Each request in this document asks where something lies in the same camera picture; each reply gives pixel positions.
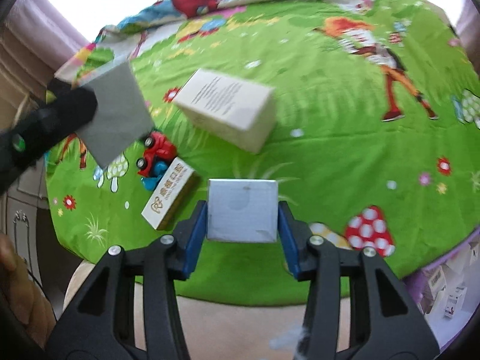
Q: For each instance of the white box with barcode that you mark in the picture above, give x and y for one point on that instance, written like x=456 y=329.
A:
x=437 y=281

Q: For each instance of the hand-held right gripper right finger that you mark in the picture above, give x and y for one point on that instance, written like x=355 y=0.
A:
x=288 y=236

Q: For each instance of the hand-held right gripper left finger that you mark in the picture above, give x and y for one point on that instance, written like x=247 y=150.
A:
x=195 y=236

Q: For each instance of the grey box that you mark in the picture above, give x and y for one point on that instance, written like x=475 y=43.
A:
x=116 y=116

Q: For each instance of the large beige box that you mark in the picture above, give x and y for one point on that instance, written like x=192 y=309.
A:
x=225 y=105

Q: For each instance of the person's left forearm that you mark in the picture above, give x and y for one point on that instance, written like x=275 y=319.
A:
x=22 y=300

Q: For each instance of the mauve curtain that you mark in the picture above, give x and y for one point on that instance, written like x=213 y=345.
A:
x=33 y=37

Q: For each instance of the green cartoon printed blanket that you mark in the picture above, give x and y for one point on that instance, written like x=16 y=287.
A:
x=337 y=138

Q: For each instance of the red toy car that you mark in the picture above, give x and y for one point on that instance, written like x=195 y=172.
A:
x=157 y=153

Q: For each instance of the purple bin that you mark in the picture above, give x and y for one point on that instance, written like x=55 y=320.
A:
x=414 y=279

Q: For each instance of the plain white box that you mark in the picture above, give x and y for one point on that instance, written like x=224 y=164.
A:
x=468 y=253

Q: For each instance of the white cabinet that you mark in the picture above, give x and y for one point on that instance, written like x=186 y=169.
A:
x=22 y=210

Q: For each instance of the long cream box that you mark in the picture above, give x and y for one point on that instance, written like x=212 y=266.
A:
x=168 y=195

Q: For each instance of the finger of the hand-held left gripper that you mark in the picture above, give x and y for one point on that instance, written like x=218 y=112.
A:
x=78 y=107

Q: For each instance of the white and blue medicine box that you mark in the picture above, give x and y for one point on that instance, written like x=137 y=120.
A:
x=454 y=302

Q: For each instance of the small white cube box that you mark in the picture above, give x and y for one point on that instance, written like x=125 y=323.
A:
x=242 y=210

